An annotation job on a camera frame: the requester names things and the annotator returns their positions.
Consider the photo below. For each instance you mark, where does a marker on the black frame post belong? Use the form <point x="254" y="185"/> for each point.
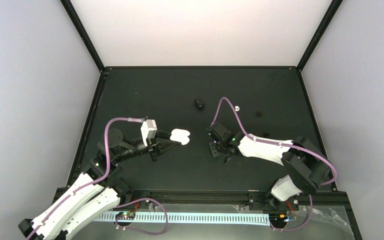
<point x="82" y="32"/>
<point x="318" y="34"/>

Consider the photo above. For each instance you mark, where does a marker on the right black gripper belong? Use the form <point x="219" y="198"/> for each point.
<point x="214" y="152"/>

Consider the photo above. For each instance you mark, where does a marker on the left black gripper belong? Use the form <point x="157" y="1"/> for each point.
<point x="155" y="144"/>

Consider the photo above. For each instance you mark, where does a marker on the black front mounting rail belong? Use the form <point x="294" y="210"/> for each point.
<point x="219" y="197"/>

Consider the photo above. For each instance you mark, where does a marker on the clear plastic sheet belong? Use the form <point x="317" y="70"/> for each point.
<point x="317" y="223"/>

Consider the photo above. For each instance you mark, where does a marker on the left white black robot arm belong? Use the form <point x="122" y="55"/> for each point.
<point x="99" y="187"/>

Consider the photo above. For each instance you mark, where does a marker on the right black frame post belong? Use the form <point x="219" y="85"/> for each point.
<point x="318" y="34"/>

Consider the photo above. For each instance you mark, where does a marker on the white slotted cable duct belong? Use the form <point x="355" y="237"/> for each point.
<point x="258" y="219"/>

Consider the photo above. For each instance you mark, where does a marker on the left black frame post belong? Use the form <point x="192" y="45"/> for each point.
<point x="82" y="32"/>

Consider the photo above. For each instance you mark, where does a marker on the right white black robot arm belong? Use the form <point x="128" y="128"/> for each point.
<point x="306" y="168"/>

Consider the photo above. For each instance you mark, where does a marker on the white earbud charging case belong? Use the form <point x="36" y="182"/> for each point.
<point x="180" y="135"/>

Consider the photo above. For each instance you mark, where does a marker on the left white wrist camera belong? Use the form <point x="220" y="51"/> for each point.
<point x="148" y="129"/>

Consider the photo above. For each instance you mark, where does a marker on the black oval object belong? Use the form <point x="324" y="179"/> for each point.
<point x="199" y="103"/>

